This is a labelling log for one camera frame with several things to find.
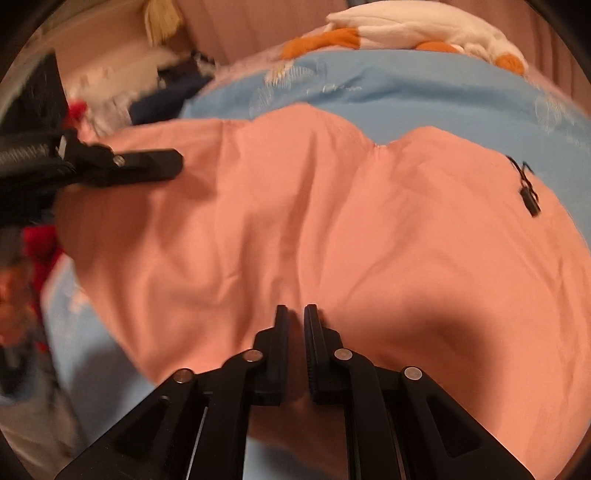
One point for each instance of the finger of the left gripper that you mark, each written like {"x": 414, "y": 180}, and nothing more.
{"x": 146, "y": 166}

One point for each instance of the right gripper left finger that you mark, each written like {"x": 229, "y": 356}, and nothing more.
{"x": 193, "y": 426}

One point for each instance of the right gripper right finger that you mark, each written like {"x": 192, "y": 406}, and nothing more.
{"x": 399, "y": 424}

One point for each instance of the pink hooded jacket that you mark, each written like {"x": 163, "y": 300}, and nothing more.
{"x": 419, "y": 252}

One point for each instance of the person's left hand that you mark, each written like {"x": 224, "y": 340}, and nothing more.
{"x": 18, "y": 319}

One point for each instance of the red knit garment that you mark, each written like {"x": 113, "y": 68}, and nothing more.
{"x": 42, "y": 247}

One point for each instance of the navy folded garment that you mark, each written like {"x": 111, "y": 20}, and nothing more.
{"x": 177, "y": 83}

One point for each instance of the blue floral duvet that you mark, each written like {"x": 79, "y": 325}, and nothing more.
{"x": 386, "y": 94}

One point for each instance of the pink bed sheet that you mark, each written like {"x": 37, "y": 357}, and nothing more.
{"x": 258, "y": 64}

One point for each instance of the white goose plush toy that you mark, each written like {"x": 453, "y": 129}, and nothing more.
{"x": 412, "y": 25}

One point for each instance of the black jacket drawstring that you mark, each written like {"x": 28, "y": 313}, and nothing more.
{"x": 527, "y": 192}

